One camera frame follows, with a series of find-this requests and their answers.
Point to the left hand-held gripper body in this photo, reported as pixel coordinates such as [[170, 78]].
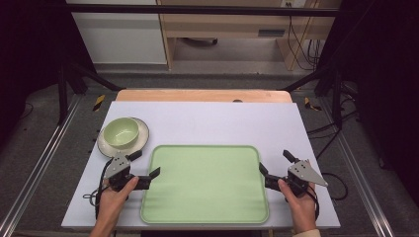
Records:
[[117, 166]]

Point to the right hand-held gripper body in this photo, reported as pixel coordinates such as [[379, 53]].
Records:
[[304, 174]]

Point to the person's right hand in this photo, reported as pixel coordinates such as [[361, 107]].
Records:
[[298, 204]]

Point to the person's left hand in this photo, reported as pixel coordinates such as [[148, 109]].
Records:
[[113, 200]]

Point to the white round plate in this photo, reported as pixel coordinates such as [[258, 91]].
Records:
[[143, 136]]

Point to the light green bowl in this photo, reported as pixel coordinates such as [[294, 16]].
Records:
[[121, 131]]

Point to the light green tray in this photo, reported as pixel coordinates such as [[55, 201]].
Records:
[[204, 184]]

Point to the yellow black tape strip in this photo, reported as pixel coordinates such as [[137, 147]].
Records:
[[309, 104], [99, 102]]

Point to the wooden table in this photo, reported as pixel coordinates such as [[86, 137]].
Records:
[[197, 95]]

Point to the white cabinet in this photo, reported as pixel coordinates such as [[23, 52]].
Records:
[[122, 36]]

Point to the black curtain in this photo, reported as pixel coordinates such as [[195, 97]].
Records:
[[382, 65], [29, 49]]

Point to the light wooden desk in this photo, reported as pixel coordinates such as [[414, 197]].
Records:
[[230, 23]]

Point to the aluminium floor rail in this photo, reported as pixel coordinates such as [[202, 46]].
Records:
[[359, 171], [42, 158]]

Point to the black metal frame stand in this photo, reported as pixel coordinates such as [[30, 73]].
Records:
[[62, 92], [336, 98]]

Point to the white wall socket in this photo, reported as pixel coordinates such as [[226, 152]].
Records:
[[293, 3]]

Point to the black horizontal frame bar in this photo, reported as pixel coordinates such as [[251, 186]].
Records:
[[197, 10]]

